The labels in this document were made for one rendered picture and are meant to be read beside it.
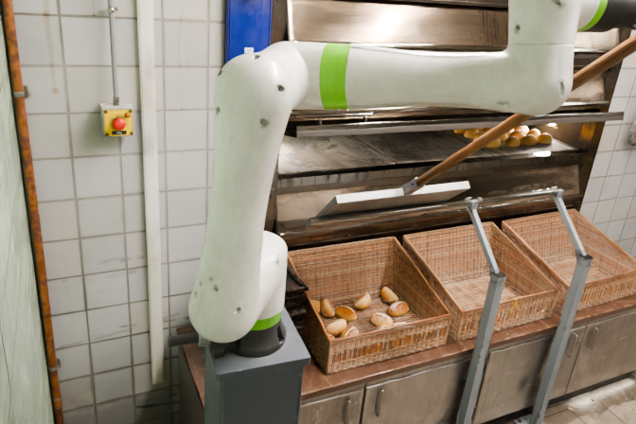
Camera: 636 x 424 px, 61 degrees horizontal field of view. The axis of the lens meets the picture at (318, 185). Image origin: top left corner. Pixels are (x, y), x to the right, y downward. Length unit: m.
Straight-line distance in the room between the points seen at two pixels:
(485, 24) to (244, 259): 1.86
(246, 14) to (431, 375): 1.57
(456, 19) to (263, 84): 1.72
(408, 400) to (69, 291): 1.38
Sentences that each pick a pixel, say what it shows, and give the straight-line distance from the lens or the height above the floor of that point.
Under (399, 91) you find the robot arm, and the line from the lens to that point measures 0.93.
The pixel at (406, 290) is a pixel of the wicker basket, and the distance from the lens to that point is 2.53.
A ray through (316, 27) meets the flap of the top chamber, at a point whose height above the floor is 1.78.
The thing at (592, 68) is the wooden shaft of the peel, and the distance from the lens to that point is 1.33.
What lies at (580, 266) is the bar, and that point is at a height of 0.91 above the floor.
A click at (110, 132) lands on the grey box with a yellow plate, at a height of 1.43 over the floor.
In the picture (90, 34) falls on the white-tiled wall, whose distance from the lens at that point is 1.91.
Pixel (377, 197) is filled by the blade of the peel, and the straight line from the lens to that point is 1.84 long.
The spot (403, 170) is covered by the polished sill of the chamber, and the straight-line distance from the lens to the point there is 2.47.
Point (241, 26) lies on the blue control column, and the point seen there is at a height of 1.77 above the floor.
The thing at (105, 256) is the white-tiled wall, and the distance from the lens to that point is 2.16.
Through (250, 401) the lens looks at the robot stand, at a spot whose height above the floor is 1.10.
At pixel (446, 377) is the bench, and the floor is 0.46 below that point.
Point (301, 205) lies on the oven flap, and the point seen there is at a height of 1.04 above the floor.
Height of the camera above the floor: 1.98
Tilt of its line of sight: 22 degrees down
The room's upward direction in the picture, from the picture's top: 5 degrees clockwise
